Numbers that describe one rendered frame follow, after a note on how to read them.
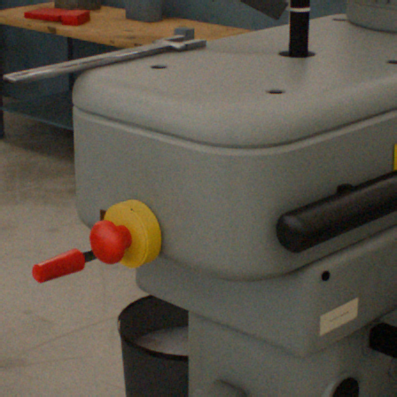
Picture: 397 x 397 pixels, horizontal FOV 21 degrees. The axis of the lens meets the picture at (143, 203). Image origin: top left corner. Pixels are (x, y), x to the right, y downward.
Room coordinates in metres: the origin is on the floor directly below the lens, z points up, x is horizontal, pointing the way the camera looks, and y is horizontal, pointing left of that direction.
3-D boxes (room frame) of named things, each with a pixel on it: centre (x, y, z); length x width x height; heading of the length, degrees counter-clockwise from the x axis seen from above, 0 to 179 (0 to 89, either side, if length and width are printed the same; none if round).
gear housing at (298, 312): (1.10, -0.19, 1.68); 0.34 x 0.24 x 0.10; 133
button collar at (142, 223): (0.91, 0.01, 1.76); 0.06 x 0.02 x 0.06; 43
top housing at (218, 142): (1.08, -0.17, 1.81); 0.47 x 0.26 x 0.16; 133
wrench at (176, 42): (1.04, 0.03, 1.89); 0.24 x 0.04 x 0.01; 134
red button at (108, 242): (0.89, 0.03, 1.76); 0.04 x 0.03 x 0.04; 43
